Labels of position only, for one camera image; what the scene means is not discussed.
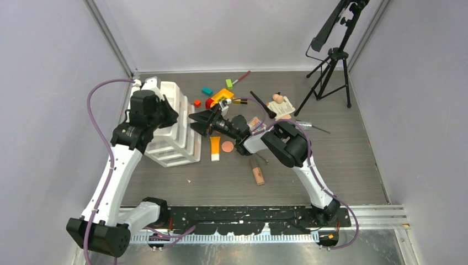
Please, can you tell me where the yellow toy block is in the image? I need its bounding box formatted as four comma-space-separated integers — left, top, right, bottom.
205, 88, 234, 109

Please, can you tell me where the green toy block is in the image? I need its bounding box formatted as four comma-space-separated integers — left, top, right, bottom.
225, 79, 233, 91

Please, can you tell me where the foundation tube grey cap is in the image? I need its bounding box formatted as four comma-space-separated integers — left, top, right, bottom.
249, 157, 265, 186

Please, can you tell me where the red makeup pencil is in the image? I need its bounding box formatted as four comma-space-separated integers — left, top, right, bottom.
232, 70, 251, 86

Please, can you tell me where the beige beauty sponge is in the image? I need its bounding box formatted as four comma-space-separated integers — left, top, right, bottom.
272, 93, 284, 104

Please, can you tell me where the eyeshadow palette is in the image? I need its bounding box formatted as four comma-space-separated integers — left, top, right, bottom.
247, 116, 267, 134

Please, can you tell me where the teal toy block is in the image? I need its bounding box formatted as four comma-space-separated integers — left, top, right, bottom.
201, 87, 213, 97

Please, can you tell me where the orange cream tube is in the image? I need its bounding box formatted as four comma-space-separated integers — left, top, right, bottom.
210, 136, 221, 162

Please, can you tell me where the aluminium rail frame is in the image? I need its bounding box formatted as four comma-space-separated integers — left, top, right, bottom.
77, 204, 410, 245

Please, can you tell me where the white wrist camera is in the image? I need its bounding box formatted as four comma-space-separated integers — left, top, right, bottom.
130, 77, 161, 96
219, 98, 232, 115

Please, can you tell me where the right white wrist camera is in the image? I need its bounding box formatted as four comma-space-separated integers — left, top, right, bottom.
219, 98, 232, 115

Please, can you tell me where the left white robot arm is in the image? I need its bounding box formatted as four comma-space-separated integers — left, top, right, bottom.
66, 89, 178, 258

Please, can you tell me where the white plastic drawer organizer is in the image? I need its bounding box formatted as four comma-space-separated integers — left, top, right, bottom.
145, 81, 201, 167

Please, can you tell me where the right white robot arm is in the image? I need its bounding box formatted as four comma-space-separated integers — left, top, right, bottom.
188, 108, 341, 227

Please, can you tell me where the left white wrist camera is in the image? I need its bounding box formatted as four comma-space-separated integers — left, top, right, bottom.
130, 77, 161, 96

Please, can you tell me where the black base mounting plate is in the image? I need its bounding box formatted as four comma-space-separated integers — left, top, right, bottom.
148, 206, 352, 236

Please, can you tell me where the gold black lipstick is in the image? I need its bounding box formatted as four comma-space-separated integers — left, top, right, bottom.
232, 98, 248, 105

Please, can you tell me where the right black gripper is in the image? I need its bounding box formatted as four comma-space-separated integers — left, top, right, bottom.
188, 104, 240, 141

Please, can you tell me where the black tripod stand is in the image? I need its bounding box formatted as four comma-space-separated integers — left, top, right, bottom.
294, 0, 369, 116

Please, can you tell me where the black makeup brush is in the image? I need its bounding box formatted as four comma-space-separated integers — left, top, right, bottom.
250, 91, 277, 119

